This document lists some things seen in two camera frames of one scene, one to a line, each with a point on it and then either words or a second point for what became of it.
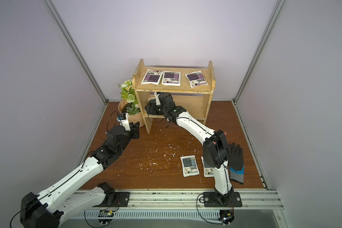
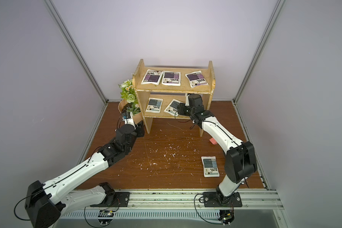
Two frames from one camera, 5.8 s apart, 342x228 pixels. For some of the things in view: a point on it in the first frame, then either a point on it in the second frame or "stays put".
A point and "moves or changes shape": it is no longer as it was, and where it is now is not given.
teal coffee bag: x=189 y=166 moves or changes shape
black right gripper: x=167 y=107 -> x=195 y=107
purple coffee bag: x=172 y=78 stays put
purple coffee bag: x=196 y=79 stays put
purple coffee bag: x=152 y=77 stays put
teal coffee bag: x=208 y=171 stays put
